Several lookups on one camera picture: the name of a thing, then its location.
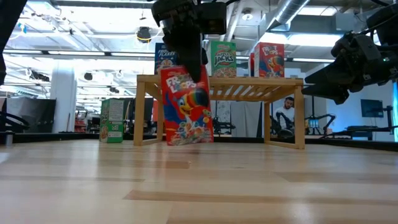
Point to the black chair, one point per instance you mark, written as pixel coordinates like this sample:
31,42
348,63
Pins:
12,124

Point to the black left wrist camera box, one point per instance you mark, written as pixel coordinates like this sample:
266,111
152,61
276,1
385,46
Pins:
213,18

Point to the long ceiling light bar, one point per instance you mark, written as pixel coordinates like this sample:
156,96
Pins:
314,60
77,53

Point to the blue Frosted Flakes cereal box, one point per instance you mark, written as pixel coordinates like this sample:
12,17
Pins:
163,54

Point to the dark wall monitor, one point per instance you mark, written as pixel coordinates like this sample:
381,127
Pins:
372,108

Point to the red Froot Loops cereal box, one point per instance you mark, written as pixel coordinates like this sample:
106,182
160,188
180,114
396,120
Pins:
270,62
186,118
252,65

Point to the round white ceiling fixture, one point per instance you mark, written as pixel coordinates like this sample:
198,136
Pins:
247,15

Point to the black computer monitor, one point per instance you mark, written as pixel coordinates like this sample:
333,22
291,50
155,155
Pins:
129,109

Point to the wooden slatted shelf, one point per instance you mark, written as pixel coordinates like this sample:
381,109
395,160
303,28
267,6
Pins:
248,81

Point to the dark background desk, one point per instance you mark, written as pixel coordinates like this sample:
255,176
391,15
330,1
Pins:
360,128

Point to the black background robot arm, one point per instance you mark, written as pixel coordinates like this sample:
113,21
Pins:
328,118

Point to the green Apple Jacks cereal box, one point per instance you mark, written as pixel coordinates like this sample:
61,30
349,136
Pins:
224,59
111,121

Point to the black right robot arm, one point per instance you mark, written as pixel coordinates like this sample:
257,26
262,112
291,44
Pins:
385,21

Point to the white round pillar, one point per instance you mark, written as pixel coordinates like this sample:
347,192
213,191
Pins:
63,102

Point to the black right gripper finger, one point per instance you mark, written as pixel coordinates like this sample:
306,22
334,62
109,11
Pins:
332,76
332,91

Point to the blue light strip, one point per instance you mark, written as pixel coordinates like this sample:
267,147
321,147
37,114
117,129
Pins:
395,112

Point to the person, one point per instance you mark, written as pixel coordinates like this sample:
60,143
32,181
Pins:
287,115

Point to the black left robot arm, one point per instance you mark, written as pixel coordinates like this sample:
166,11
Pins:
7,31

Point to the white cloth partition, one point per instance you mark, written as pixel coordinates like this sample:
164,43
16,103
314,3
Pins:
245,118

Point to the round black ceiling fixture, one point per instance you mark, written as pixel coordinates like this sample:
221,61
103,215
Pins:
88,76

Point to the black equipment cabinet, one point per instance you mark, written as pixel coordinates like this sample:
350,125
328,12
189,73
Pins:
34,115

